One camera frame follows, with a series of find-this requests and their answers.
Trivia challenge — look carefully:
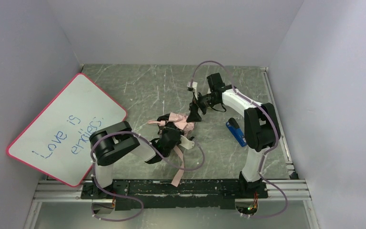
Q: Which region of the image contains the pink and black umbrella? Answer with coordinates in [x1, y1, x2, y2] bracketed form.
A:
[147, 113, 194, 187]

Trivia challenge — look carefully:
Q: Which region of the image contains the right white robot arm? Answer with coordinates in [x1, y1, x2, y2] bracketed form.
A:
[187, 73, 280, 194]

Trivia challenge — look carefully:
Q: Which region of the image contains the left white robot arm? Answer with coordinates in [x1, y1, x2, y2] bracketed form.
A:
[89, 121, 184, 188]

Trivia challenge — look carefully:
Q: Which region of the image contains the blue marker pen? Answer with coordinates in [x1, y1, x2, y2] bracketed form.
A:
[225, 117, 247, 147]

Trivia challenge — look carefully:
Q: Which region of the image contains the red framed whiteboard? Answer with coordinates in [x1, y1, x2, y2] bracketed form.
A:
[6, 73, 127, 187]

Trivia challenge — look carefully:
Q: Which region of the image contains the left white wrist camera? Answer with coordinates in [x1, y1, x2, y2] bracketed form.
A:
[179, 135, 195, 150]

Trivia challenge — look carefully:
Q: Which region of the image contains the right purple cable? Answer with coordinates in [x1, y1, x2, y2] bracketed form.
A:
[189, 61, 289, 219]

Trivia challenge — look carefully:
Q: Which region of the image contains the purple cable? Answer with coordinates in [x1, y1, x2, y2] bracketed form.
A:
[189, 61, 289, 219]
[90, 131, 206, 222]

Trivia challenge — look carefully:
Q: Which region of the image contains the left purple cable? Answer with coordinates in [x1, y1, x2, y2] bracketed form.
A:
[90, 131, 206, 222]

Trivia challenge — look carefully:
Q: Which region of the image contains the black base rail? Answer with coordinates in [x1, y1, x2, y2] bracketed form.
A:
[80, 179, 268, 211]

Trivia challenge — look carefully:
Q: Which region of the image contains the aluminium frame rail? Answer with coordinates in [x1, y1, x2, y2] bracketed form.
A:
[24, 179, 312, 229]

